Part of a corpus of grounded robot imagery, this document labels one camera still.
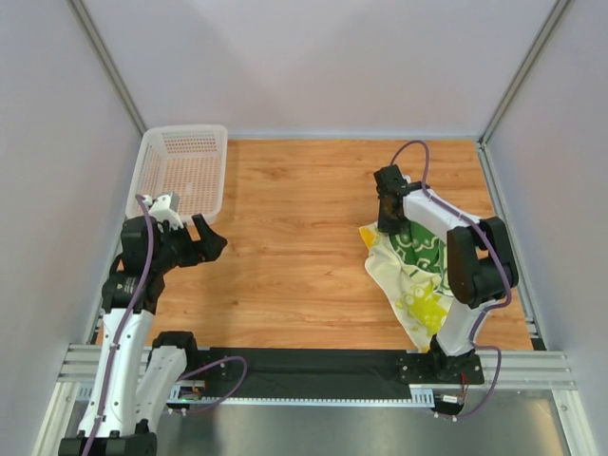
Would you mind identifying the green patterned towel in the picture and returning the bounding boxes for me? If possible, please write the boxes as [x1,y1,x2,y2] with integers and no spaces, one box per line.
[389,222,452,296]

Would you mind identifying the white yellow patterned towel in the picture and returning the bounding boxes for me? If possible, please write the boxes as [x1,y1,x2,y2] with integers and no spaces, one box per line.
[359,223,453,352]

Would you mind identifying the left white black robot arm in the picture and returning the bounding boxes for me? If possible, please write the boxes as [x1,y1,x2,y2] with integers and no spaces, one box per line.
[58,214,227,455]

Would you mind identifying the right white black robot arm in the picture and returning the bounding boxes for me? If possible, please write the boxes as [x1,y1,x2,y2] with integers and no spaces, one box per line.
[373,164,519,384]

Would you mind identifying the white perforated plastic basket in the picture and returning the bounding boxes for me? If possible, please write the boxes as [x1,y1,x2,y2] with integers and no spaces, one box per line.
[125,124,228,225]

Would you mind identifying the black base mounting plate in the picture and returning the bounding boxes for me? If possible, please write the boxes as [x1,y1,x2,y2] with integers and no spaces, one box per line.
[188,348,485,400]

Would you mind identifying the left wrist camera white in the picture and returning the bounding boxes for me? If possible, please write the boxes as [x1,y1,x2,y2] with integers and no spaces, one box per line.
[143,192,184,229]

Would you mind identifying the white cable duct strip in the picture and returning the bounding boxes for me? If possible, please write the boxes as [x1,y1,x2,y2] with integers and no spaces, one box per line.
[78,384,436,406]

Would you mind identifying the aluminium frame rail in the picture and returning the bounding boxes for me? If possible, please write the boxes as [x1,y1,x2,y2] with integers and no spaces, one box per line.
[57,344,577,390]

